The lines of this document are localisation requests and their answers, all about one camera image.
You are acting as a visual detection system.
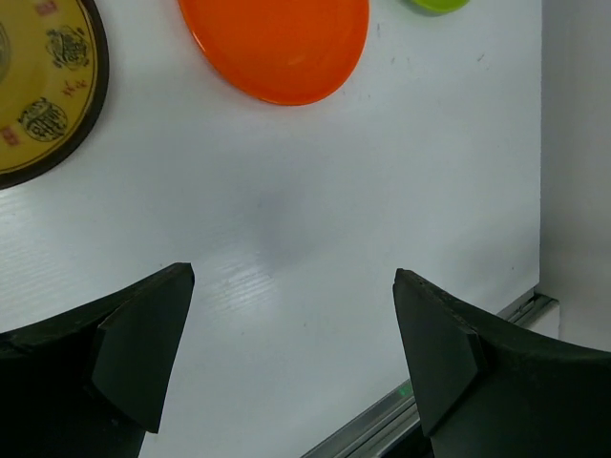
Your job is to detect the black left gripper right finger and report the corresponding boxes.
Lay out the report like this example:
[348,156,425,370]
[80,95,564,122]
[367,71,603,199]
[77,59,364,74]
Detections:
[392,269,610,457]

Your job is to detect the yellow patterned plate dark rim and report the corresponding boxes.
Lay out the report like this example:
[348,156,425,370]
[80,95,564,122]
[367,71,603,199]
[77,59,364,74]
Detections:
[1,1,110,189]

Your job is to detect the green plate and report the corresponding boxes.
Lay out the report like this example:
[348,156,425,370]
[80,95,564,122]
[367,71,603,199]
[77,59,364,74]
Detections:
[411,0,470,15]

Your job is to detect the aluminium frame rail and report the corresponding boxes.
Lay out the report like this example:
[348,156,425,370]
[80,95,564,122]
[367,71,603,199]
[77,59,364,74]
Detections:
[305,290,560,457]

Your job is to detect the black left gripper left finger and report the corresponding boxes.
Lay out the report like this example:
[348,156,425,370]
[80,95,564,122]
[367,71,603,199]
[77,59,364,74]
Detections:
[1,262,195,458]

